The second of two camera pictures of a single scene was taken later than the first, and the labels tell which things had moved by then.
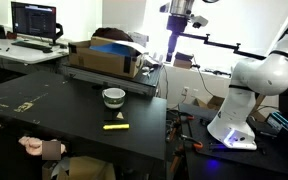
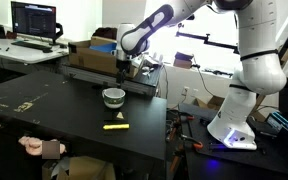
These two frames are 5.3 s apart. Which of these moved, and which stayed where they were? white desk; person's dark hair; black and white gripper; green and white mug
Moved: black and white gripper
Stayed: person's dark hair; white desk; green and white mug
